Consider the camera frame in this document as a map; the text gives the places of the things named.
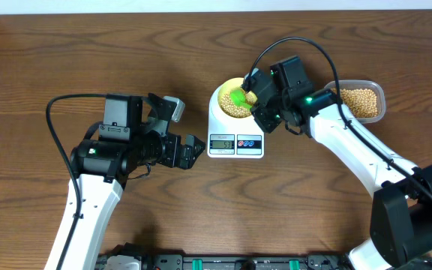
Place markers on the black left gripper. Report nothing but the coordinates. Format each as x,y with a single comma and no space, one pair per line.
186,156

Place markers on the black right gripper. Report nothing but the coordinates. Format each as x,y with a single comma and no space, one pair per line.
266,124

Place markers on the green plastic scoop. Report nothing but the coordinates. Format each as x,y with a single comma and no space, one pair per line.
240,99

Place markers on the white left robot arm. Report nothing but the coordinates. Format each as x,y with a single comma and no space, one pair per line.
133,133

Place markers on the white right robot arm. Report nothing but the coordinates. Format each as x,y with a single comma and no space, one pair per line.
401,192

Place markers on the white digital kitchen scale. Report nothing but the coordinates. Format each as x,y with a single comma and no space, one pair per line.
228,136

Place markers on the soybeans in yellow bowl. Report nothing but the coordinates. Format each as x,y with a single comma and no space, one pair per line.
236,112

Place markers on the yellow plastic bowl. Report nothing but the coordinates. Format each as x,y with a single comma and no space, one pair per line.
229,85

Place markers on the clear container of soybeans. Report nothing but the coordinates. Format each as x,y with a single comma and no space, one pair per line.
365,99

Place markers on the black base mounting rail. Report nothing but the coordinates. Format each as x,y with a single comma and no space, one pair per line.
132,256

